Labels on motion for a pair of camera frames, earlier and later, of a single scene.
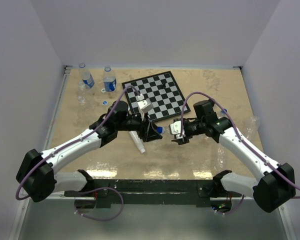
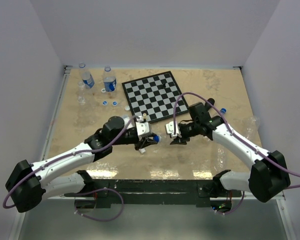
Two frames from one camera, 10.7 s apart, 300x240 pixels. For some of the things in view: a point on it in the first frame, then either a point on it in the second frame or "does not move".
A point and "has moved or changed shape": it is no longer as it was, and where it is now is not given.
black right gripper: x=184 y=140 does not move
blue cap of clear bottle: x=160 y=129 has moved or changed shape
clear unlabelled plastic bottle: x=81 y=99 does not move
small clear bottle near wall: x=81 y=90 does not move
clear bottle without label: x=166 y=130 has moved or changed shape
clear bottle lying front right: x=221 y=159 does not move
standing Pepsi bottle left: x=86 y=76 does not move
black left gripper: x=146 y=131 to x=141 y=143
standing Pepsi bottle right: x=109 y=80 does not move
